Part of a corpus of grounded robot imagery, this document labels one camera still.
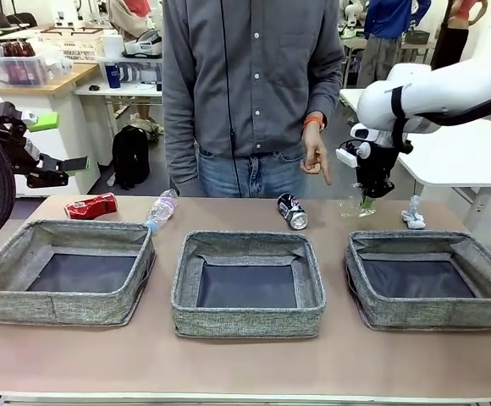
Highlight person in grey shirt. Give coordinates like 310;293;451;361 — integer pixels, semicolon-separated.
162;0;346;200

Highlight small white background robot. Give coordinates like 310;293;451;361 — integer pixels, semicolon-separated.
339;0;367;39

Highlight mannequin with red top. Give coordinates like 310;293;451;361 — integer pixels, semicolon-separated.
430;0;488;72

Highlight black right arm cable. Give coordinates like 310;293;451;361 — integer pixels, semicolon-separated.
390;84;491;154

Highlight clear plastic water bottle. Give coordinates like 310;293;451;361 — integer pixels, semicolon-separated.
145;189;179;234

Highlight crushed red soda can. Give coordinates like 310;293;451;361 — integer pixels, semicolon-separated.
63;192;119;220

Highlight grey fabric basket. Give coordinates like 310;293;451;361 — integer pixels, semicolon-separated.
170;230;327;338
0;218;157;326
343;230;491;332

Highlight person's left forearm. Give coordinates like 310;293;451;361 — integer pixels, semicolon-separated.
302;63;346;124

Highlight thin black hanging cord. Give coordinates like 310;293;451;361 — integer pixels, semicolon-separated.
218;0;243;199

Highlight black backpack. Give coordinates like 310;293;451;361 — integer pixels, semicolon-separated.
112;124;152;190

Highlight person's right forearm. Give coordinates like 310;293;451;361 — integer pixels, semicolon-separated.
163;96;200;198

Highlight dark brown glass bottles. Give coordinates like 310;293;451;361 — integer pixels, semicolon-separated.
3;41;37;58

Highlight white background desk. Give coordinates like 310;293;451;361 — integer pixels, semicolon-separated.
74;80;164;136

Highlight aluminium table frame rail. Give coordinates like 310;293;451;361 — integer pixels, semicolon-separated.
0;392;491;406

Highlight brown wooden frame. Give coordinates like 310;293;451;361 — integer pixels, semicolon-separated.
40;25;105;38

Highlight white slotted crate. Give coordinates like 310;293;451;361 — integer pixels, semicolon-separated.
41;36;105;64

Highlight background person in blue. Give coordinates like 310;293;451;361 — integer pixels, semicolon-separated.
357;0;433;89

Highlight large white table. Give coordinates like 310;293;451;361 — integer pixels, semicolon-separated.
338;87;491;232

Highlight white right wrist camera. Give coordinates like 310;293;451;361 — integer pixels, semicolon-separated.
336;142;372;169

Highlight clear plastic cup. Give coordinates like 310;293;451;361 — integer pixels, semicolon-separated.
339;196;376;219

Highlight blue drink bottle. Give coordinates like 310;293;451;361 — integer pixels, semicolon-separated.
104;62;122;90

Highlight white tissue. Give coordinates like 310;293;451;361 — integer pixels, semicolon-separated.
400;195;427;230

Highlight background person in beige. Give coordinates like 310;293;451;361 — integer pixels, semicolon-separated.
108;0;164;41

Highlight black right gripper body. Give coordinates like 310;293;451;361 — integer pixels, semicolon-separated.
356;142;400;188

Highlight dark blue soda can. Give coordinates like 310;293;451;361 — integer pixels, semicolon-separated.
276;192;309;231

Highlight clear plastic storage box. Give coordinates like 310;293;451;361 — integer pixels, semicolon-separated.
0;45;51;88

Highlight person's left hand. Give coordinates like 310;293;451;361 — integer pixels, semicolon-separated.
300;123;334;188

